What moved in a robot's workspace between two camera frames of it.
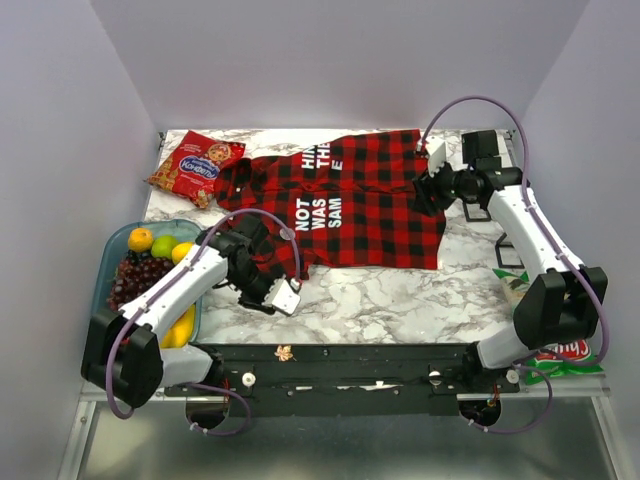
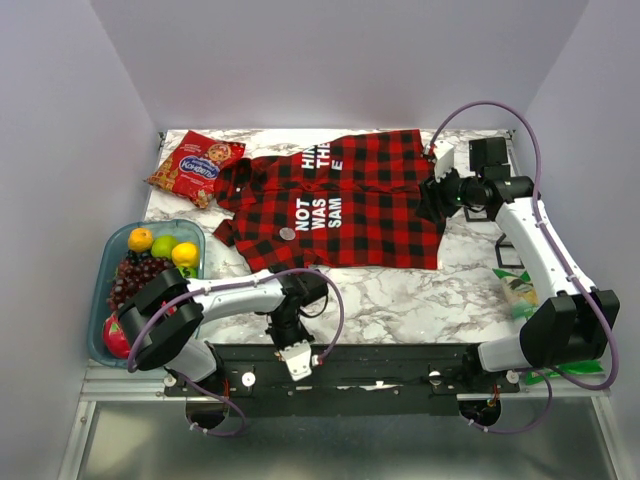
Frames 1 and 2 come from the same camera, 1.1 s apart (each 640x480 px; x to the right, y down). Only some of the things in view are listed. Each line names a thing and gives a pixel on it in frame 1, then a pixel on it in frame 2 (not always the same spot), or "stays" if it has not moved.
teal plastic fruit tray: (115, 245) stays
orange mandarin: (140, 240) stays
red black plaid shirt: (343, 202) stays
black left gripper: (256, 302) -> (303, 336)
